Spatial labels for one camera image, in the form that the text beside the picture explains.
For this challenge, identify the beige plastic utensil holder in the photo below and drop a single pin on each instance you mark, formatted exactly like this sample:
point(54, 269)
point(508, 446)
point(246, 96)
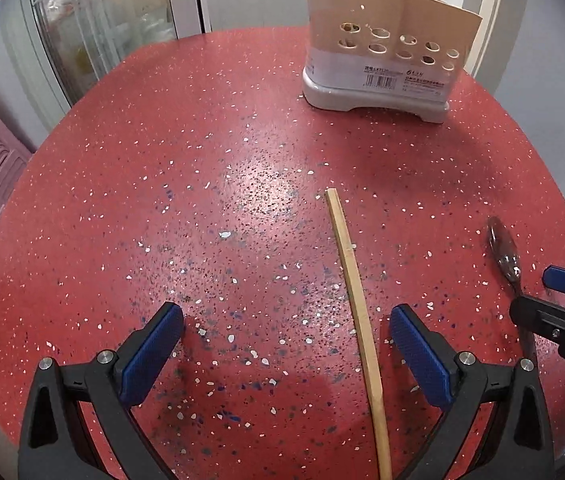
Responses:
point(387, 15)

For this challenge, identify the plain wooden chopstick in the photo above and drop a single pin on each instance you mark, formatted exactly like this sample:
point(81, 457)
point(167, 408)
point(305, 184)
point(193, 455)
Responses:
point(357, 290)

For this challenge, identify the dark metal spoon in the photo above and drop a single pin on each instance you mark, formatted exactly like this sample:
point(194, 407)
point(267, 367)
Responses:
point(505, 250)

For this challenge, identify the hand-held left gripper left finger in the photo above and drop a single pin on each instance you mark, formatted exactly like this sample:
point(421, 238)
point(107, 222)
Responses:
point(155, 345)

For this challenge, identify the sliding glass door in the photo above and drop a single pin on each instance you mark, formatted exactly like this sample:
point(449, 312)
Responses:
point(92, 25)

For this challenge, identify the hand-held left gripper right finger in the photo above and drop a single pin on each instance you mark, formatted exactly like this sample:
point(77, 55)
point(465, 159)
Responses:
point(420, 355)

